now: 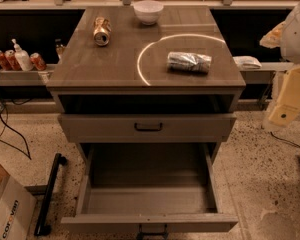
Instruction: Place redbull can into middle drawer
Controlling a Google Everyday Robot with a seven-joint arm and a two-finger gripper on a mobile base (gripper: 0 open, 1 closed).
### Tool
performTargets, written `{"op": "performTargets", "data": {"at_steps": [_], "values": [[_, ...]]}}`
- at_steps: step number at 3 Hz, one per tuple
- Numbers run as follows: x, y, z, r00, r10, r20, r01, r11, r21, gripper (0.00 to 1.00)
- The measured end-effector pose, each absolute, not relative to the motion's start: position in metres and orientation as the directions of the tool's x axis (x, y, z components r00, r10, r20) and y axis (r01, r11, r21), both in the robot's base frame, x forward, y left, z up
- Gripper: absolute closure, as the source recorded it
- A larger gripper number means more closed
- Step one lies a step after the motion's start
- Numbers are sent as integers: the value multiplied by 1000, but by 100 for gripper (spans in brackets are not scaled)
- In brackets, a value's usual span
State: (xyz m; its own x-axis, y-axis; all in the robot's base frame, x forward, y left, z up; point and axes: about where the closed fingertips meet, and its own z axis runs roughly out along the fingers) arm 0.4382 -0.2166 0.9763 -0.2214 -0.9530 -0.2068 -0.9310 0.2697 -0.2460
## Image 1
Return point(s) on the grey wall shelf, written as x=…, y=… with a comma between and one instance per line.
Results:
x=26, y=78

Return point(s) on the cardboard box with logo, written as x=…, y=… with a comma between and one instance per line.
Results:
x=16, y=208

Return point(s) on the silver redbull can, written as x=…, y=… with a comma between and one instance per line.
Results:
x=189, y=62

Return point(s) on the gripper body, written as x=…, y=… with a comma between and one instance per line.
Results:
x=297, y=39

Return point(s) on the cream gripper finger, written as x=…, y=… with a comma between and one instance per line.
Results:
x=287, y=105

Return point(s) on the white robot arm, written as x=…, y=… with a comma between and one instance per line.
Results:
x=289, y=49

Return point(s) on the gold crushed can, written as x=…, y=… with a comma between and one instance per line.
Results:
x=102, y=31

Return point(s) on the white folded cloth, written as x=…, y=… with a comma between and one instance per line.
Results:
x=247, y=62

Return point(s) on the black metal bar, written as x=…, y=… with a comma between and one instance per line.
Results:
x=41, y=228

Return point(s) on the black drawer handle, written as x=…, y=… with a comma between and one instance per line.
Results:
x=148, y=127

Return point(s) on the open bottom drawer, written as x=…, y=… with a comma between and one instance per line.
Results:
x=149, y=188

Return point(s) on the closed upper drawer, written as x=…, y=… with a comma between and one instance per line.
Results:
x=120, y=128

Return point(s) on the white pump bottle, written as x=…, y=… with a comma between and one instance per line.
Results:
x=22, y=57

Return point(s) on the red soda can middle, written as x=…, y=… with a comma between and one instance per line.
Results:
x=10, y=56

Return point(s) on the grey drawer cabinet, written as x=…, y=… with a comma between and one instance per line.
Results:
x=130, y=76

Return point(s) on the small dark bottle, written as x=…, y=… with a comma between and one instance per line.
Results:
x=59, y=47

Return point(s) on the white ceramic bowl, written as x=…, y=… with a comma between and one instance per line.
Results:
x=148, y=11

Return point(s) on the red soda can right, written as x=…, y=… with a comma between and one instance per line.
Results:
x=38, y=61

